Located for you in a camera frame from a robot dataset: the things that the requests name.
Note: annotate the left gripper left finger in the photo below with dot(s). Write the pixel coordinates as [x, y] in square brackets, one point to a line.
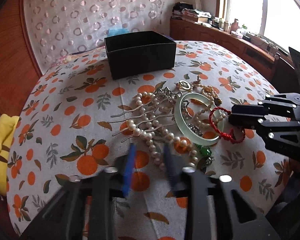
[63, 216]

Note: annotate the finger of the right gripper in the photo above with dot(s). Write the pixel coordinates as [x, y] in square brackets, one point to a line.
[280, 137]
[279, 104]

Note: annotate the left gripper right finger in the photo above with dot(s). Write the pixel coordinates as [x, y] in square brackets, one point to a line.
[216, 207]

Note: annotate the green bead charm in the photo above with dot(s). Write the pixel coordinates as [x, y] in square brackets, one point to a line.
[205, 155]

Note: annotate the pale green jade bangle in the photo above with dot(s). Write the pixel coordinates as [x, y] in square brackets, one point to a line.
[193, 129]

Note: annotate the gold ring pendant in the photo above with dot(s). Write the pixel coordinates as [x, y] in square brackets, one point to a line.
[184, 85]

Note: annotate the silver hair comb pin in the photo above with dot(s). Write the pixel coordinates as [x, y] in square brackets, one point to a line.
[161, 106]

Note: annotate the black square jewelry box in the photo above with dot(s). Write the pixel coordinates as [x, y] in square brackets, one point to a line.
[138, 53]

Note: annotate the wooden side cabinet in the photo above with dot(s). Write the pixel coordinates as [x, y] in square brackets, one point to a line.
[275, 69]

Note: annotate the orange fruit print cloth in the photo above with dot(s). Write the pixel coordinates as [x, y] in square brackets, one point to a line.
[64, 130]

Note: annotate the wooden wardrobe door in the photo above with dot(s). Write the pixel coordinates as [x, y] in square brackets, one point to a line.
[19, 71]

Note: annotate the blue fluffy item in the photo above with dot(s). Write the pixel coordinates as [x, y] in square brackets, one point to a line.
[114, 32]

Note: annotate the circle pattern curtain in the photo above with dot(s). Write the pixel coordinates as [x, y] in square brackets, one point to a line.
[58, 28]

